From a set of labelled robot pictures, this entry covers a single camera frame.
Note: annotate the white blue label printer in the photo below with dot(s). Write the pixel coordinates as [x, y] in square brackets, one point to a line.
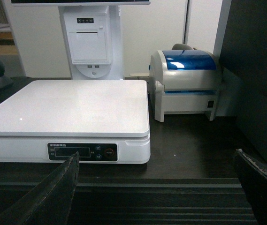
[184, 82]

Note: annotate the dark checkout counter cabinet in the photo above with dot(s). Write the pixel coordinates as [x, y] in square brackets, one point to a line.
[190, 178]

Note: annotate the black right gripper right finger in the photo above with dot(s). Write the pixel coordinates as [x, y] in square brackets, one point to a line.
[252, 175]

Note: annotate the grey office chair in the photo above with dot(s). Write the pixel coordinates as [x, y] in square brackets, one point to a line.
[182, 47]

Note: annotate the white checkout scale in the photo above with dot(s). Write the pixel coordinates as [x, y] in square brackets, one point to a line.
[105, 121]

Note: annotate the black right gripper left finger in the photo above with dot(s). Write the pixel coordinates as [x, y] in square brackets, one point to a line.
[48, 203]

